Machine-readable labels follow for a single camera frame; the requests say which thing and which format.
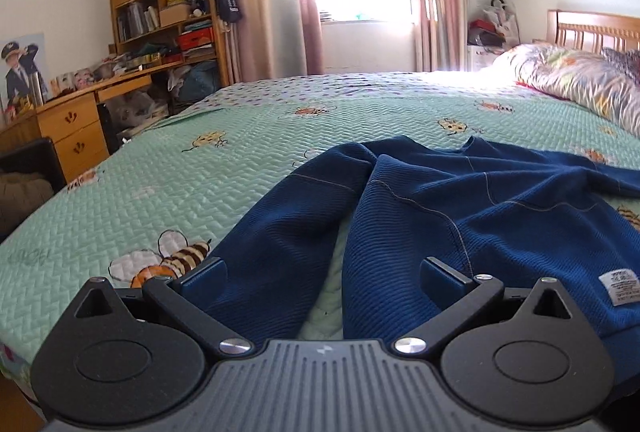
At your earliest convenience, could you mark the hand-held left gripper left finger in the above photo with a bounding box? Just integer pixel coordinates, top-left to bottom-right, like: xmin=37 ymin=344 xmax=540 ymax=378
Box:
xmin=75 ymin=257 xmax=253 ymax=358

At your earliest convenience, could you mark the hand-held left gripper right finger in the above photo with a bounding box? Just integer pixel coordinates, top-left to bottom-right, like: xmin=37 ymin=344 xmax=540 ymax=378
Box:
xmin=392 ymin=257 xmax=573 ymax=355

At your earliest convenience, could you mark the dark blue knit sweater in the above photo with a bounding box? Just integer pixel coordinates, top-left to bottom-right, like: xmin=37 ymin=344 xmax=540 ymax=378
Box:
xmin=200 ymin=135 xmax=640 ymax=394

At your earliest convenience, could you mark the green bee-print bedspread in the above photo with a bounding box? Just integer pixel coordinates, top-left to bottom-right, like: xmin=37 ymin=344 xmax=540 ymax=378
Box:
xmin=0 ymin=72 xmax=640 ymax=395

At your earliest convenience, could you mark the blue bag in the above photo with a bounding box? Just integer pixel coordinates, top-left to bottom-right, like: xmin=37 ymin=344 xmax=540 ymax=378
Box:
xmin=177 ymin=60 xmax=221 ymax=105

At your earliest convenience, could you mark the wooden desk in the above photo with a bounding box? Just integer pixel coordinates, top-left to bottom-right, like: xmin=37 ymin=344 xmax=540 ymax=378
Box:
xmin=0 ymin=60 xmax=172 ymax=185

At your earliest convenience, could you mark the black chair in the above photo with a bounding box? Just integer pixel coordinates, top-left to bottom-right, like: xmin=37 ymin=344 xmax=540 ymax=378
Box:
xmin=0 ymin=137 xmax=67 ymax=239

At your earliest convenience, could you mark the cluttered nightstand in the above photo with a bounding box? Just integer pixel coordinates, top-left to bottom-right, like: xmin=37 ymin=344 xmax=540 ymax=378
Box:
xmin=465 ymin=18 xmax=507 ymax=73

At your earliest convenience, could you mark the floral folded duvet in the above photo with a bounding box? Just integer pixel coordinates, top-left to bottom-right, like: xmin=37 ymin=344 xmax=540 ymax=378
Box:
xmin=492 ymin=42 xmax=640 ymax=139

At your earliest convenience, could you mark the steel thermos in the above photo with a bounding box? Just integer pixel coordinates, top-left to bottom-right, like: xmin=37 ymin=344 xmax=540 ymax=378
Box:
xmin=27 ymin=70 xmax=47 ymax=106

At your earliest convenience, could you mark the white plastic bag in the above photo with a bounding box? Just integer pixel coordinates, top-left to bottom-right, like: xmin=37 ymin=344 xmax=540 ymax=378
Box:
xmin=480 ymin=0 xmax=521 ymax=48

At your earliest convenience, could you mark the grey patterned pillow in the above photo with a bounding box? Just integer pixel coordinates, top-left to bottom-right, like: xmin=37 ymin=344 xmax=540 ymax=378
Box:
xmin=600 ymin=46 xmax=640 ymax=85

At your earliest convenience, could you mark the wooden headboard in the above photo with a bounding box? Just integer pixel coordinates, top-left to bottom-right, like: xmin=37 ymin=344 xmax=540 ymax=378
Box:
xmin=545 ymin=9 xmax=640 ymax=55

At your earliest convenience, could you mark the wall poster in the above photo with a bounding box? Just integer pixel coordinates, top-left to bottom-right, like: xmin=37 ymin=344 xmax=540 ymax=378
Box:
xmin=0 ymin=32 xmax=49 ymax=125

